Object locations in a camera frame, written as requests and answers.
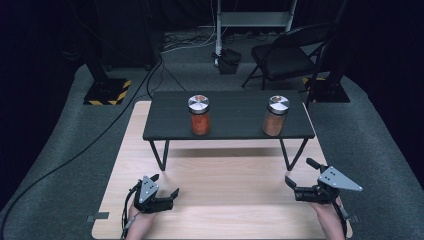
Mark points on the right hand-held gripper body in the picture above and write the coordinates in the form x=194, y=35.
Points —
x=328, y=185

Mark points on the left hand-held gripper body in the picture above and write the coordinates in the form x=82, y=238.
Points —
x=148, y=195

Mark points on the glass jar of brown powder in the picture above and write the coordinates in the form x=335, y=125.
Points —
x=274, y=120

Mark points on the glass jar of red powder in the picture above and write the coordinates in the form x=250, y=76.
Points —
x=200, y=120

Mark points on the black raised shelf with legs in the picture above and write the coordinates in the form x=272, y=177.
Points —
x=233, y=115

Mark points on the person's left hand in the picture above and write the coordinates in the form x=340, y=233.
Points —
x=140, y=216

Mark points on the person's right hand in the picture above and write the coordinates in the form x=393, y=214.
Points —
x=328, y=210

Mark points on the grey tape strip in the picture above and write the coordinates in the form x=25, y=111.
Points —
x=98, y=217

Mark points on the black stand with striped base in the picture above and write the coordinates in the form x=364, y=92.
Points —
x=330, y=91
x=106, y=91

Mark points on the black folding chair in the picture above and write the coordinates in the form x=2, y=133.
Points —
x=283, y=60

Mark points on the black bag on floor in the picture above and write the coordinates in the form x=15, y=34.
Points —
x=229, y=61

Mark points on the white metal stand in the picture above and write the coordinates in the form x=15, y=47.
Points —
x=255, y=18

